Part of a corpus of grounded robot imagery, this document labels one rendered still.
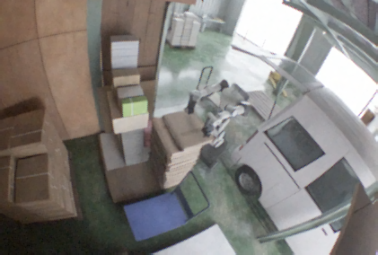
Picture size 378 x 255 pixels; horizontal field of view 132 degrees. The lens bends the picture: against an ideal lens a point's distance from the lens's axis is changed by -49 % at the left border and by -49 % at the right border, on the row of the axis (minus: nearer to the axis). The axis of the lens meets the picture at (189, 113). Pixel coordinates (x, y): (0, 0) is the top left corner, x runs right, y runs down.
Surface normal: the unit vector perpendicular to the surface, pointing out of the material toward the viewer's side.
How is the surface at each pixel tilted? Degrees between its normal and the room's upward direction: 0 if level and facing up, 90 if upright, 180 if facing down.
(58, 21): 90
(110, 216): 0
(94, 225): 0
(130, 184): 0
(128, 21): 90
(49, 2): 90
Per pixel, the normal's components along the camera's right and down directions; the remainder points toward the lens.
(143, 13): 0.45, 0.68
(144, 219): 0.23, -0.71
